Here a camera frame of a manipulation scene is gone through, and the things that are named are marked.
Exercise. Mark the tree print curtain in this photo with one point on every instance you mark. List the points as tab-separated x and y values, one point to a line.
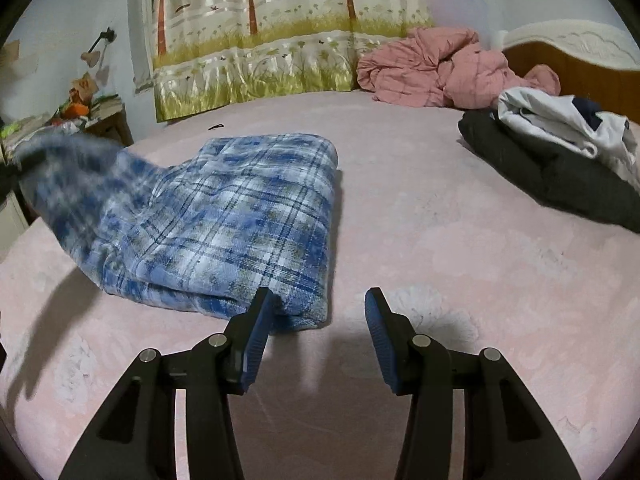
280	35

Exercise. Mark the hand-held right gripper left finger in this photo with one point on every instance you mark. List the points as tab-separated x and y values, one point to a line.
257	345

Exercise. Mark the orange toy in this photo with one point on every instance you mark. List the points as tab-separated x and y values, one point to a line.
80	97

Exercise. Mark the wooden desk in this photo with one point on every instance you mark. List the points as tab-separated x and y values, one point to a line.
112	127

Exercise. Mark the pink quilt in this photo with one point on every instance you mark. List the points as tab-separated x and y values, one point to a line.
430	70

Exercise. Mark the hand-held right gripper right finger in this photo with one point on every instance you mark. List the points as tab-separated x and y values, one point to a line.
382	350

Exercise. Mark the black garment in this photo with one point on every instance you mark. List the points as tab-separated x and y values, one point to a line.
540	180

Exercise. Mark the pink bed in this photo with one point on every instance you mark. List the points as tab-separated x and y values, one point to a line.
450	270

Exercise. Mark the blue plaid shirt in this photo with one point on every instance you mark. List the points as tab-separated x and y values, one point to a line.
240	220

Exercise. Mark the white and wooden headboard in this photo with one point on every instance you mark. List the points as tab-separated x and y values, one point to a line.
580	55

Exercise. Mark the white garment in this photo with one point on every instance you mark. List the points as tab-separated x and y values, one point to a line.
565	120

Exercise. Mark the folded cloth pile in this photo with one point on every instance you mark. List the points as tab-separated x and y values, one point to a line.
20	132

